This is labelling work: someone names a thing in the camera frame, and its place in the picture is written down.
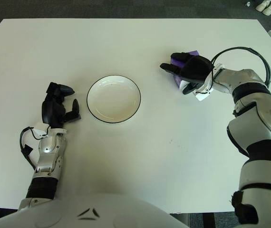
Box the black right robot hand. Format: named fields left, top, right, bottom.
left=160, top=52, right=215, bottom=95

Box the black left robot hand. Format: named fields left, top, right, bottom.
left=41, top=82, right=82, bottom=130

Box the purple tissue paper pack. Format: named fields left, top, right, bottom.
left=170, top=50, right=200, bottom=90

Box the white plate with black rim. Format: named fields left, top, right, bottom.
left=86, top=75, right=142, bottom=124

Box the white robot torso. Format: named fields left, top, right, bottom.
left=0, top=191, right=186, bottom=228

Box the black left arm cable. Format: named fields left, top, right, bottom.
left=19, top=126, right=48, bottom=171

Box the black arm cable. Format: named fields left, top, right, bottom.
left=211, top=47, right=271, bottom=86
left=19, top=126, right=48, bottom=171

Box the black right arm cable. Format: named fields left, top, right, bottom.
left=211, top=47, right=271, bottom=86

